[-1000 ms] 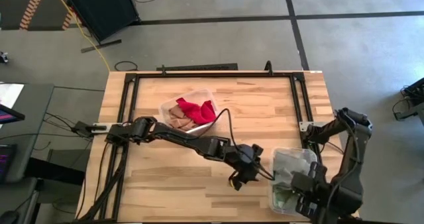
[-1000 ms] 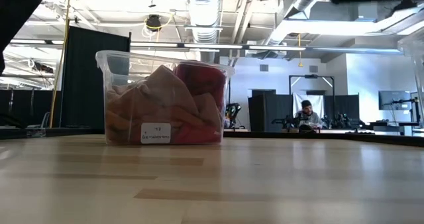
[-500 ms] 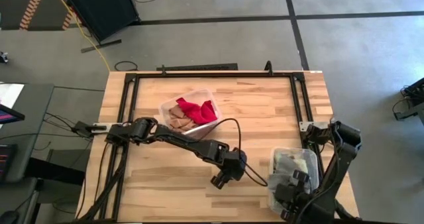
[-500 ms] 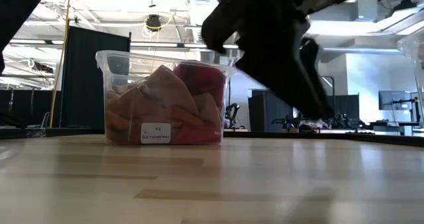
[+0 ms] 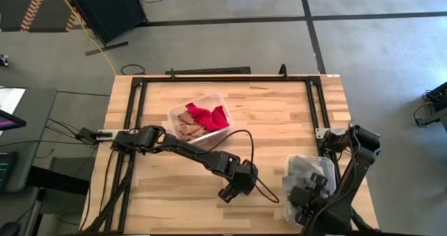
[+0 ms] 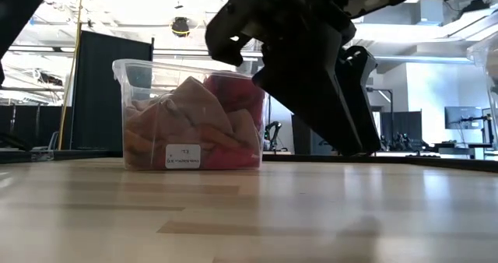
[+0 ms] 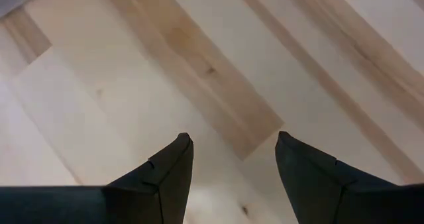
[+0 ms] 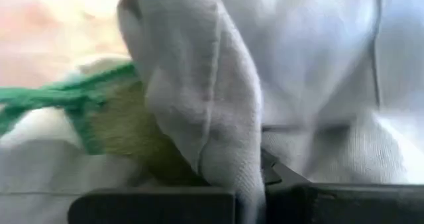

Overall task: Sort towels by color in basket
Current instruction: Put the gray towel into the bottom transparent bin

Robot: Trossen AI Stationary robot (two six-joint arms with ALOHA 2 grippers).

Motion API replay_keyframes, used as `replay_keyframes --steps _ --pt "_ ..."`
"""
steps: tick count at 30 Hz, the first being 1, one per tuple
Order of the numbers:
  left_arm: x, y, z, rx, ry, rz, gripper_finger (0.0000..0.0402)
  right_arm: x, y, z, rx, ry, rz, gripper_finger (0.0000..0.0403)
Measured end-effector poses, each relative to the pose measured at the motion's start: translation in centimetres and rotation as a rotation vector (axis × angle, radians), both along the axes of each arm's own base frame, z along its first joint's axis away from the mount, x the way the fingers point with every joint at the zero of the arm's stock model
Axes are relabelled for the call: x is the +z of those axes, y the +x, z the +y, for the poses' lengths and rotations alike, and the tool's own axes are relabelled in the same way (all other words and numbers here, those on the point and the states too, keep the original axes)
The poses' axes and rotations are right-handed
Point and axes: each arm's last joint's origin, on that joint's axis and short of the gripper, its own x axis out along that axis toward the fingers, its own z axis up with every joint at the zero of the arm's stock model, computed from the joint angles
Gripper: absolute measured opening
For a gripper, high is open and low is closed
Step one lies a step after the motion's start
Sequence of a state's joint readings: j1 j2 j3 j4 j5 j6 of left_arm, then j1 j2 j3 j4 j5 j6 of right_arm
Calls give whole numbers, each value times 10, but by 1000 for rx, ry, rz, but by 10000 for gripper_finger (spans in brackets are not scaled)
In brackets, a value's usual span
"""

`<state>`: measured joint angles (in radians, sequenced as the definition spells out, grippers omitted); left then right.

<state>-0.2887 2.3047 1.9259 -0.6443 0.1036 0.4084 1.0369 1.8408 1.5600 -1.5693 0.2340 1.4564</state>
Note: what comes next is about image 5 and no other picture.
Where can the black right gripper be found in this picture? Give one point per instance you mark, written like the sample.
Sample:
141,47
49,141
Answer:
302,201

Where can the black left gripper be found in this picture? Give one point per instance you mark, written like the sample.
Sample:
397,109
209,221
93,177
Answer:
242,176

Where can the gray smooth towel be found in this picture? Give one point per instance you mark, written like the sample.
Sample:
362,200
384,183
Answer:
300,169

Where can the orange towel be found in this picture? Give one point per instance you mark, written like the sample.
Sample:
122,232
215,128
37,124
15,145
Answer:
192,131

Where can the red towel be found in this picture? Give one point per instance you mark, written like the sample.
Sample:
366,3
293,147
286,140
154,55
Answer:
209,119

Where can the clear plastic bin white label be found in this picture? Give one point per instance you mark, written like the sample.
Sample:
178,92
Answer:
176,119

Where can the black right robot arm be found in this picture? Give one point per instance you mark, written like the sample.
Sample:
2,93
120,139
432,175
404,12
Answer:
363,141

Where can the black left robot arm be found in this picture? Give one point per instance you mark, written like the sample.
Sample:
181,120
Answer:
188,150

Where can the gray desk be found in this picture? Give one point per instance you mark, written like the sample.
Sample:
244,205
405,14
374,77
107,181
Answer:
38,107

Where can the black divider panel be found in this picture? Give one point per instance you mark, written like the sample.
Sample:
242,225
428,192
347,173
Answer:
104,9

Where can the small dark screen device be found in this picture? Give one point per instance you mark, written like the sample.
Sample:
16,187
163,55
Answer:
7,169

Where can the dark tilted monitor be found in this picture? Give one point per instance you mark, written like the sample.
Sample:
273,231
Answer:
10,122

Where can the white paper sheet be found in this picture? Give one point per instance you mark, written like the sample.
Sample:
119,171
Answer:
10,98

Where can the small wheeled floor object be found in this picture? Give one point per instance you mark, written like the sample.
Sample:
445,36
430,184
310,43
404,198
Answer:
3,60

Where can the dark rug orange stripes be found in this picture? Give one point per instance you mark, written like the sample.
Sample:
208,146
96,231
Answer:
14,5

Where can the black metal table frame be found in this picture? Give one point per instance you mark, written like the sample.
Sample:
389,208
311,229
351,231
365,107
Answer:
227,79

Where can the black upright mount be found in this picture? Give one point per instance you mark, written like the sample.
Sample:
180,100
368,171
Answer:
283,69

